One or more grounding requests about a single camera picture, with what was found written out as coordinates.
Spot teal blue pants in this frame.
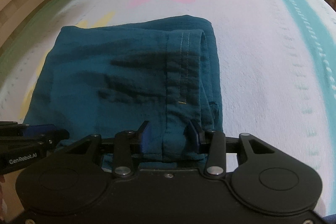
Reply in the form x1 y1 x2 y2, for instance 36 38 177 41
25 15 223 166

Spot pastel floral bed sheet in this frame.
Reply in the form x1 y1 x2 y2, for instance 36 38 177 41
1 0 335 215

